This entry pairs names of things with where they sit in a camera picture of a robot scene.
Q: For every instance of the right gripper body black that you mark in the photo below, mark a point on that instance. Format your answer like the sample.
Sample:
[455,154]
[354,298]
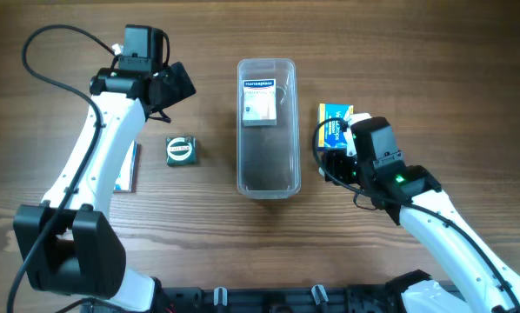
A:
[337,163]

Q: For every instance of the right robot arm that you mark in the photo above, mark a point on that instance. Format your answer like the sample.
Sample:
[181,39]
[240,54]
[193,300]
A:
[417,202]

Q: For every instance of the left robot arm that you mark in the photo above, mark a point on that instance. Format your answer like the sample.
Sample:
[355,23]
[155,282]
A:
[66,241]

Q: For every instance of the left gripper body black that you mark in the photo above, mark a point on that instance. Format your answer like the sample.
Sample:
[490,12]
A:
[173,83]

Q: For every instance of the white Hansaplast plaster box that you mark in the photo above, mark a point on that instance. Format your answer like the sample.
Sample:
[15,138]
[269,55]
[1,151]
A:
[259,102]

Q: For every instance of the blue VapoDrops lozenge box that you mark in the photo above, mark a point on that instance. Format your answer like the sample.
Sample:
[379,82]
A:
[330,137]

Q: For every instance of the white Panadol box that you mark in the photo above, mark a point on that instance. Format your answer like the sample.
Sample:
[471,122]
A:
[124,180]

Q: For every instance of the clear plastic container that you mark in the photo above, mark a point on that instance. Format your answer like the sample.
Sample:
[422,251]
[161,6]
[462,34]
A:
[268,157]

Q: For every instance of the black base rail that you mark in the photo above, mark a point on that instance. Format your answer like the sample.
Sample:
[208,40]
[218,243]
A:
[354,298]

